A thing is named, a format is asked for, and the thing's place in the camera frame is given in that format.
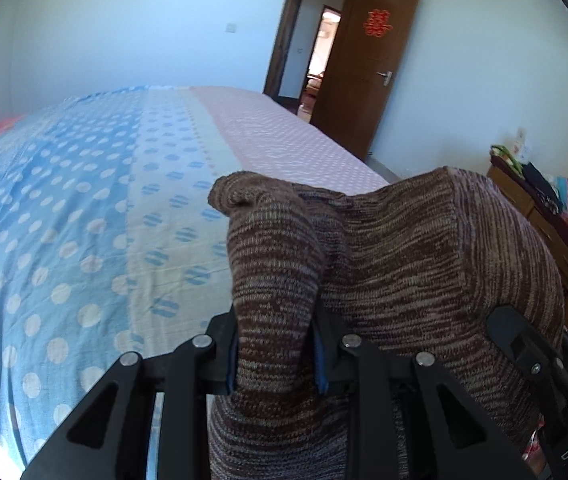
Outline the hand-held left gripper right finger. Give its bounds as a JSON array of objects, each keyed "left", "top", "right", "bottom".
[{"left": 311, "top": 304, "right": 536, "bottom": 480}]

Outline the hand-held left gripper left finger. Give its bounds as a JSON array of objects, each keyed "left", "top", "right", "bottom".
[{"left": 21, "top": 310, "right": 241, "bottom": 480}]

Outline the brown striped knit sweater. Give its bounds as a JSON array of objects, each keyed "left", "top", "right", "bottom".
[{"left": 207, "top": 166, "right": 566, "bottom": 480}]

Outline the dark clothes pile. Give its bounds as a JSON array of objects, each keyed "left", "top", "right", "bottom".
[{"left": 520, "top": 161, "right": 561, "bottom": 212}]

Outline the wooden cabinet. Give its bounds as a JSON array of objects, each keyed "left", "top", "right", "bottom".
[{"left": 486, "top": 164, "right": 568, "bottom": 345}]

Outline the green patterned cloth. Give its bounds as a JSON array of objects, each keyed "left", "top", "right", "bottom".
[{"left": 489, "top": 144, "right": 526, "bottom": 177}]

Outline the blue polka dot blanket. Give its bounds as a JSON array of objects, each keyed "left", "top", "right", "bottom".
[{"left": 0, "top": 87, "right": 245, "bottom": 467}]

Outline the brown wooden door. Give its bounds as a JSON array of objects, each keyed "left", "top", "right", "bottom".
[{"left": 309, "top": 0, "right": 423, "bottom": 162}]

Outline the red paper door decoration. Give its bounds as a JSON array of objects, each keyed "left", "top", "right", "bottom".
[{"left": 362, "top": 8, "right": 395, "bottom": 37}]

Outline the brown door frame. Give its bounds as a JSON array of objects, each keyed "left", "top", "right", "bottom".
[{"left": 263, "top": 0, "right": 365, "bottom": 111}]

